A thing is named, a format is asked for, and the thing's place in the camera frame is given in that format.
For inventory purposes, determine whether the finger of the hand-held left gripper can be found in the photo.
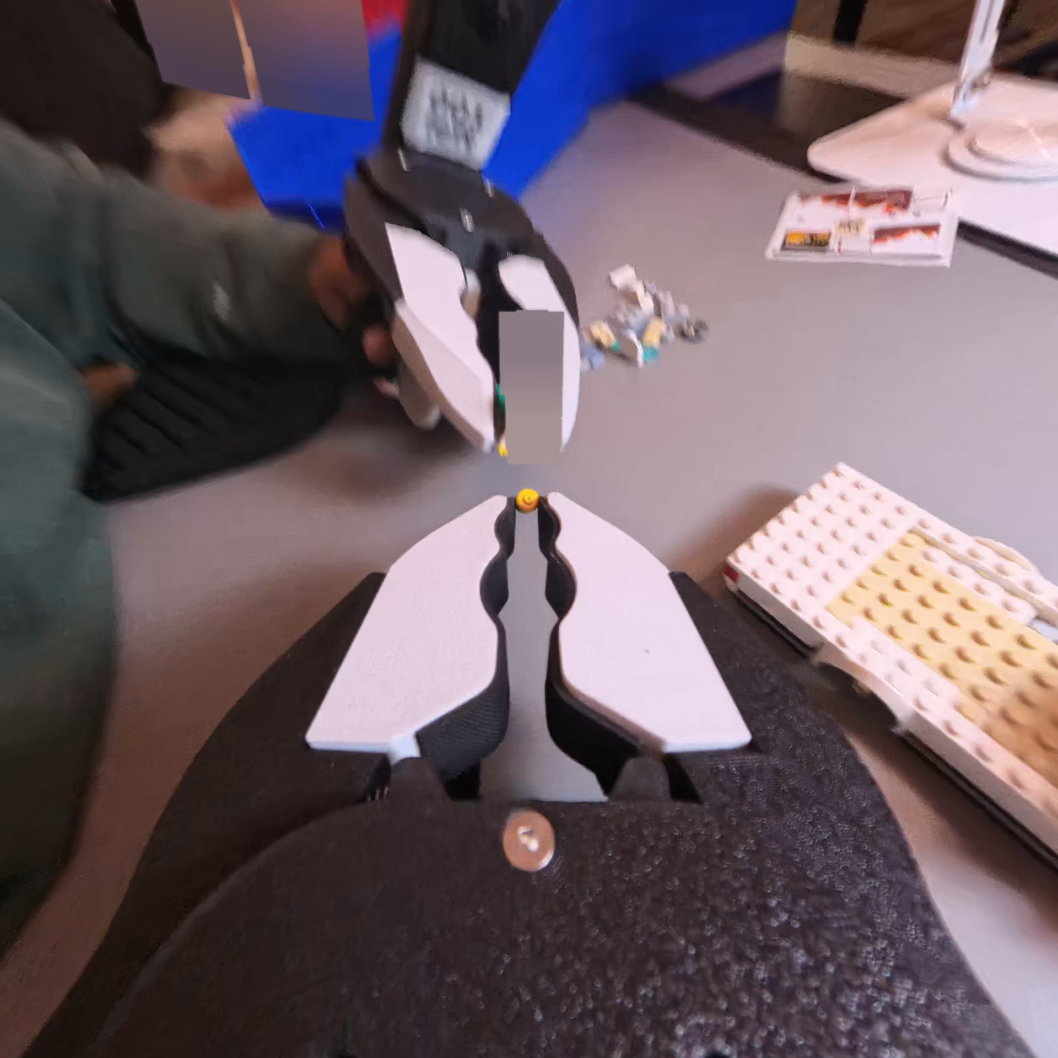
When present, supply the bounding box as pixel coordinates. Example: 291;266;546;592
499;255;581;451
385;223;501;453

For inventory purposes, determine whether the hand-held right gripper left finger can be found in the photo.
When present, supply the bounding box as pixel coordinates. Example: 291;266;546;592
306;496;517;759

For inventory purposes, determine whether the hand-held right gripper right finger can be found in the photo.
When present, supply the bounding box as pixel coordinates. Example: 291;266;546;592
537;493;753;755

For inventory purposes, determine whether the blue plastic bin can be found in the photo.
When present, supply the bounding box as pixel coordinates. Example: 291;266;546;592
227;0;798;231

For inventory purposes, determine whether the person's left forearm green sleeve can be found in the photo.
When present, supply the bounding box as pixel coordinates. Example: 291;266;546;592
0;120;348;377

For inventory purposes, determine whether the person's left hand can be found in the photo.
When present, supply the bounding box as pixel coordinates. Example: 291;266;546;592
308;236;398;370

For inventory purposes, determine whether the pile of small lego pieces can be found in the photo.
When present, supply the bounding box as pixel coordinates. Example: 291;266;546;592
579;263;710;369

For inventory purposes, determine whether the black mesh cushion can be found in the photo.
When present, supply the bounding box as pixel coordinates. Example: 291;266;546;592
83;351;352;503

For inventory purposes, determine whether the white tan lego house model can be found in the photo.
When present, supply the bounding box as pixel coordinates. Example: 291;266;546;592
723;461;1058;871

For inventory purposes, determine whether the lego sticker sheet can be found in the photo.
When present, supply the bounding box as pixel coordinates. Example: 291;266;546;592
765;187;962;269

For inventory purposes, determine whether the person's torso green sweatshirt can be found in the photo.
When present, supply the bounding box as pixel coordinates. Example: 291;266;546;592
0;301;121;952

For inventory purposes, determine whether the white book stand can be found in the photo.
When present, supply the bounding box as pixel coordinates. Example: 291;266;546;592
806;0;1058;259

